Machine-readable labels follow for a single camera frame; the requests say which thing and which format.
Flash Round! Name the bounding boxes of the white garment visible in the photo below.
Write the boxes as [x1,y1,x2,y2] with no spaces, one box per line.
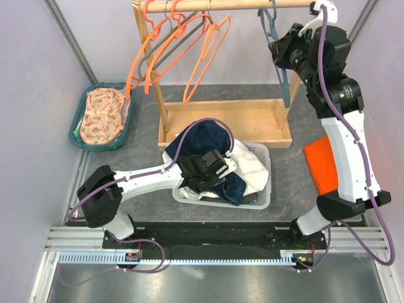
[179,139,269,206]

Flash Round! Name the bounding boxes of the orange hanger of grey garment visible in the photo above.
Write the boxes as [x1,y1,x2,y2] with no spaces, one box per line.
[135,1,213,94]

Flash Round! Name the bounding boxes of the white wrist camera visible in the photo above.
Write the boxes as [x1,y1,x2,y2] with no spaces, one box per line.
[224,157,237,173]
[298,0,338,38]

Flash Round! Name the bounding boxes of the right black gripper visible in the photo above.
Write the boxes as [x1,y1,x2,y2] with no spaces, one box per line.
[270,22,320,88]

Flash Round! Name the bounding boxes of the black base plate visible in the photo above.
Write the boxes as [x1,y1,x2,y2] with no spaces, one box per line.
[102,222,326,259]

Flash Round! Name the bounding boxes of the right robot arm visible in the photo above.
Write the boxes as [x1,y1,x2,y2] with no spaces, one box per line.
[268,23,391,249]

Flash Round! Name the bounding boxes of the orange hanger of white garment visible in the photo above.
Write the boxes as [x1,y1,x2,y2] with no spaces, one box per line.
[182,1,232,104]

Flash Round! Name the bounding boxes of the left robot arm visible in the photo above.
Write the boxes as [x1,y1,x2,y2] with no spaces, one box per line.
[77,150,236,248]

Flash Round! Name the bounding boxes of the orange folded cloth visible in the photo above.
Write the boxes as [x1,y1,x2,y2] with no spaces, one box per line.
[304,136,338,195]

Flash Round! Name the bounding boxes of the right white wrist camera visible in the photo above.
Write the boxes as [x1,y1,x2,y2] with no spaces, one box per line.
[298,0,338,38]

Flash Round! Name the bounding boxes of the pink floral cloth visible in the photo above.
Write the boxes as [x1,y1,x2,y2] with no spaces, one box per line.
[80,87,131,145]

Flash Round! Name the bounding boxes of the blue-grey hanger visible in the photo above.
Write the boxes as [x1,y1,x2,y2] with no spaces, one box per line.
[258,1,291,108]

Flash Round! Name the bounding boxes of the blue denim jeans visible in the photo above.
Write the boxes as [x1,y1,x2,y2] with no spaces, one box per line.
[165,118,247,206]

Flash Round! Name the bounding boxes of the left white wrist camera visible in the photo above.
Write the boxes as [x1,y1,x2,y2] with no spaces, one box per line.
[224,157,237,173]

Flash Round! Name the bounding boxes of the wooden clothes rack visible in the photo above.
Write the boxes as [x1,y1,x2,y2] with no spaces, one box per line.
[143,1,310,151]

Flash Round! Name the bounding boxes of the dark grey dotted garment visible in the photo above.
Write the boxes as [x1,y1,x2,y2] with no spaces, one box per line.
[201,193,258,205]

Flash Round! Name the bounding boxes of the teal plastic bin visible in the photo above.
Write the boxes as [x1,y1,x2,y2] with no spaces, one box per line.
[68,82,135,152]

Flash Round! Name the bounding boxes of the white plastic basket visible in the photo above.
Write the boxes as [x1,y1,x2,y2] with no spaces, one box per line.
[172,143,271,210]

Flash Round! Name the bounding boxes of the white slotted cable duct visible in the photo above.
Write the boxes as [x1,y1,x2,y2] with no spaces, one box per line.
[59,252,313,266]

